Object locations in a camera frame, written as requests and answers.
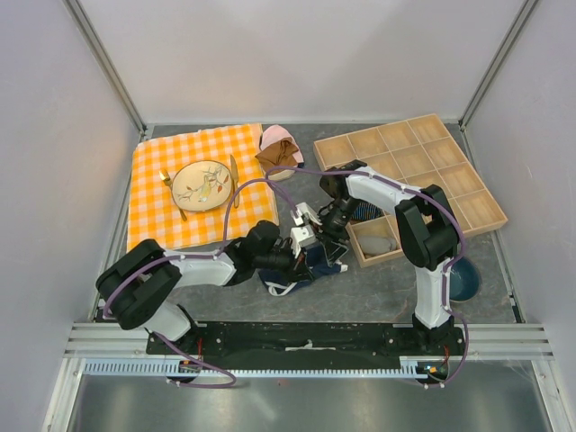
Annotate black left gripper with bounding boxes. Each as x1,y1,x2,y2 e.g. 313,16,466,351
254,238,315,284

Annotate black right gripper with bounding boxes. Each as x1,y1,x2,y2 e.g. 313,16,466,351
308,196,361,267

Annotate navy blue white-trimmed underwear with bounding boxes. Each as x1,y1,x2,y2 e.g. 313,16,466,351
258,246,348,297

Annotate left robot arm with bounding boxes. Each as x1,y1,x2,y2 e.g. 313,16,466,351
95,220,316,354

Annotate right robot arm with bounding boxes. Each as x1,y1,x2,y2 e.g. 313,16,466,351
319,160,464,355

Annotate grey rolled underwear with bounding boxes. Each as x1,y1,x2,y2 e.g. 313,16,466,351
357,236,397,256

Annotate navy striped rolled underwear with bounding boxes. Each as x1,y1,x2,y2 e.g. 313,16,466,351
351,202,384,222

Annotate cream underwear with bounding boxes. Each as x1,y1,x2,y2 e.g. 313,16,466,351
265,166,297,182

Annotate brown underwear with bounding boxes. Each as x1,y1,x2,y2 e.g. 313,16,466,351
256,139,299,174

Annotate pink underwear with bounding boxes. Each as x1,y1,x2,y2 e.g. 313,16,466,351
259,124,304,164

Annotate gold knife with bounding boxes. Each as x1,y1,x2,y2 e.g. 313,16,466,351
229,155,239,208

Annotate bird-painted ceramic plate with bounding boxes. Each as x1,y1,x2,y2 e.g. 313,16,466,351
172,160,232,212

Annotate wooden compartment tray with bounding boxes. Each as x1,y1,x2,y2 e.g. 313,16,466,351
314,114,508,271

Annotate blue ceramic bowl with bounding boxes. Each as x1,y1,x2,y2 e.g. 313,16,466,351
449,257,482,302

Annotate gold fork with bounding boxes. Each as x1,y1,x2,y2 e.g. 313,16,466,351
158,169,187,221

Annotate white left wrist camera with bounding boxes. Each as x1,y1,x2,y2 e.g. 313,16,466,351
290,225,317,257

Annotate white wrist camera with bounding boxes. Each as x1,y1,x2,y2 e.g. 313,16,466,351
291,202,322,226
290,225,317,257

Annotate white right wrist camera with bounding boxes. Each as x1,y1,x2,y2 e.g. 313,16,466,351
291,202,322,226

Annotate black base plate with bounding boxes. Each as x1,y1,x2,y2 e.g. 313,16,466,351
175,321,464,370

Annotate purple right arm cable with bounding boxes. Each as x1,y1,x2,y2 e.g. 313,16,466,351
265,165,469,391

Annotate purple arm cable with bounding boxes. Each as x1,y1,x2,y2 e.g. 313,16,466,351
102,177,303,389
265,165,469,391

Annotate white cable duct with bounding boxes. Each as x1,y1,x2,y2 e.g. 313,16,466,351
83,358,428,379

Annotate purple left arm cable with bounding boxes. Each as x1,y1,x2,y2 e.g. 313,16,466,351
102,177,303,389

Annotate aluminium front rail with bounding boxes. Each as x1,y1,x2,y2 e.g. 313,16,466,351
64,322,554,361

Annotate aluminium frame post right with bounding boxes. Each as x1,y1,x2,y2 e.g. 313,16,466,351
458,0,540,133

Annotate aluminium frame post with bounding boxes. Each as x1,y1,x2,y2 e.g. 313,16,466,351
458,0,540,133
63,0,148,138

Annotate aluminium frame post left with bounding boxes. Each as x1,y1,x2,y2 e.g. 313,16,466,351
63,0,148,138

